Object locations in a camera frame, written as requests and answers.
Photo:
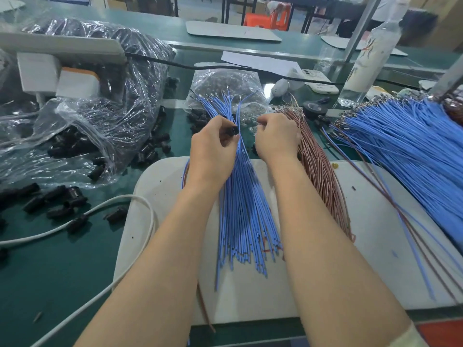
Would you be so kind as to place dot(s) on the orange plastic stool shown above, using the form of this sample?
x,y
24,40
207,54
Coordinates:
x,y
268,16

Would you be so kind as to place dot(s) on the white spray bottle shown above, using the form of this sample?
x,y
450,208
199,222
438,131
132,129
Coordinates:
x,y
370,61

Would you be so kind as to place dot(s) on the black tape roll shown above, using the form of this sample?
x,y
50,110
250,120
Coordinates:
x,y
314,109

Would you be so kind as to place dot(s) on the white flat device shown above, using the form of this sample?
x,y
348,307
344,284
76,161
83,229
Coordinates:
x,y
315,81

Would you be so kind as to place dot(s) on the person's left hand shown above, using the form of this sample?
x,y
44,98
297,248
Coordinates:
x,y
211,155

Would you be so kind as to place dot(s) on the person's right forearm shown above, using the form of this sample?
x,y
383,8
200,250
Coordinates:
x,y
340,263

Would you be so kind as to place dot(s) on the white paper stack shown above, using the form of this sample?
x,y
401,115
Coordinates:
x,y
428,84

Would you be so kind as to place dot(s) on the orange plastic crate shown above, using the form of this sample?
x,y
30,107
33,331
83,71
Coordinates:
x,y
440,334

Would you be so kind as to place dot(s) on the short metal frame post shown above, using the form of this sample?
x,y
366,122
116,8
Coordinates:
x,y
447,77

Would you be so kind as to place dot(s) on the pile of black plastic caps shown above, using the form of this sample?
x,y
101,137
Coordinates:
x,y
54,198

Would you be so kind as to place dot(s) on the white flat tray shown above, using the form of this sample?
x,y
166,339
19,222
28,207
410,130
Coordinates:
x,y
233,31
335,43
9,5

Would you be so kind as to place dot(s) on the white work board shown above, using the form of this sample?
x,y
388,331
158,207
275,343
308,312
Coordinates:
x,y
376,285

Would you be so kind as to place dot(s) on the white computer mouse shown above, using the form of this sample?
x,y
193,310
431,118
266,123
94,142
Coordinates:
x,y
280,88

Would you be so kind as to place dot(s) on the person's right hand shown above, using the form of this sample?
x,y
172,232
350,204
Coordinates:
x,y
278,139

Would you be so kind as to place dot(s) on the person's left forearm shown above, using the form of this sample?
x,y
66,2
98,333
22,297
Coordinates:
x,y
145,278

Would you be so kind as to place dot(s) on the small black connector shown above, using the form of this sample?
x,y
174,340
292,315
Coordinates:
x,y
233,130

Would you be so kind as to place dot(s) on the small clear plastic bag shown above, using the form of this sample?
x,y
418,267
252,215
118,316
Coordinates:
x,y
226,84

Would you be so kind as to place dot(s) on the large clear plastic bag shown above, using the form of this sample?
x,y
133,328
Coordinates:
x,y
134,90

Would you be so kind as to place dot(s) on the white paper sheet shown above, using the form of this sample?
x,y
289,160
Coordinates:
x,y
259,62

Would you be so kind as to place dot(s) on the slanted metal frame post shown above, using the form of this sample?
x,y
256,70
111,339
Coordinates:
x,y
364,25

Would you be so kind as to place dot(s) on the cardboard boxes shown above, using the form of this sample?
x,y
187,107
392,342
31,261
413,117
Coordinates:
x,y
443,14

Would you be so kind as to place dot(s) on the white orange charger adapter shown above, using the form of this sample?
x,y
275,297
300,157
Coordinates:
x,y
77,83

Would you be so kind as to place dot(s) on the white power strip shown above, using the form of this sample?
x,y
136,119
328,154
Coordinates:
x,y
65,48

